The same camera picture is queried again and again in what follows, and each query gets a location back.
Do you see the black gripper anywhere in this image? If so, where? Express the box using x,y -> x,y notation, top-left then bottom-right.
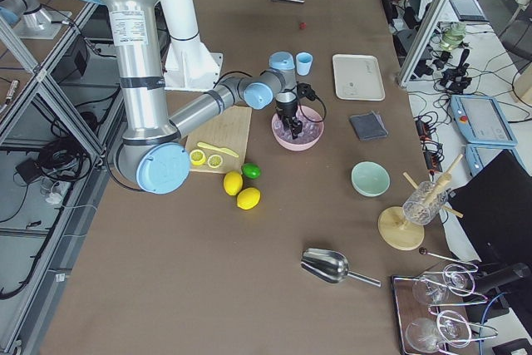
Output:
275,91 -> 303,140

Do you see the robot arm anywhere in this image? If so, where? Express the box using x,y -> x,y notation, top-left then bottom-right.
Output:
83,0 -> 302,195

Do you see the pile of ice cubes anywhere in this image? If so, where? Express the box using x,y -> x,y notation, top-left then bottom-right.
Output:
273,110 -> 321,145

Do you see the blue plastic cup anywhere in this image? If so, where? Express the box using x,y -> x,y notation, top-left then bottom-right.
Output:
295,52 -> 313,76

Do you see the steel ice scoop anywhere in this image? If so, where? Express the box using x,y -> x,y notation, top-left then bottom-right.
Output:
301,248 -> 382,288

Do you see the pink bowl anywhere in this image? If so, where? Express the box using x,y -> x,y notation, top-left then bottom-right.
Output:
271,106 -> 324,151

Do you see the green lime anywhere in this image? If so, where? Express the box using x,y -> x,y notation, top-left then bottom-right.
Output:
241,163 -> 262,180

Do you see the wooden cutting board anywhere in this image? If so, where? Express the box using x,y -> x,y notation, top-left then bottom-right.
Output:
185,106 -> 252,174

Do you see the yellow plastic knife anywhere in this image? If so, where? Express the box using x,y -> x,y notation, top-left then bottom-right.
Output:
197,141 -> 239,158

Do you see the grey folded cloth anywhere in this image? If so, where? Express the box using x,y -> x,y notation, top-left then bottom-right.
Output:
349,111 -> 388,141

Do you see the yellow lemon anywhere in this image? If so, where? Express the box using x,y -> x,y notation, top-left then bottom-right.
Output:
236,187 -> 261,210
223,170 -> 244,196

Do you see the cream bunny tray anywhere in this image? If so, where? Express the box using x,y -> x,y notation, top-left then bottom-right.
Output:
332,54 -> 386,101

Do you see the lemon slice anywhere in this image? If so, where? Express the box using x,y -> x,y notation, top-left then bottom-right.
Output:
207,154 -> 224,169
190,148 -> 207,166

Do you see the green bowl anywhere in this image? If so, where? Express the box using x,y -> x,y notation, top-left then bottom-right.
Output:
351,161 -> 391,197

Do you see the wooden glass stand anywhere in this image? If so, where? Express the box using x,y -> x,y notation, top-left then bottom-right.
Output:
378,154 -> 463,250

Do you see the textured clear glass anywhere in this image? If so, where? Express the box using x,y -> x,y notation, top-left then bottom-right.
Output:
402,181 -> 447,226

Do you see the blue teach pendant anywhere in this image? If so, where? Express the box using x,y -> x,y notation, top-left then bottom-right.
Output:
465,144 -> 523,177
450,95 -> 518,147

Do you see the wine glass rack tray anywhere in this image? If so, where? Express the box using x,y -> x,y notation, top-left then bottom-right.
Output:
391,261 -> 498,354

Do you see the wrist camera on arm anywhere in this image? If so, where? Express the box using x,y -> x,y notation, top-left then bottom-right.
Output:
297,82 -> 317,101

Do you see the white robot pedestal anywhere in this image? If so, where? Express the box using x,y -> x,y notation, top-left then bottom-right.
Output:
160,0 -> 223,91

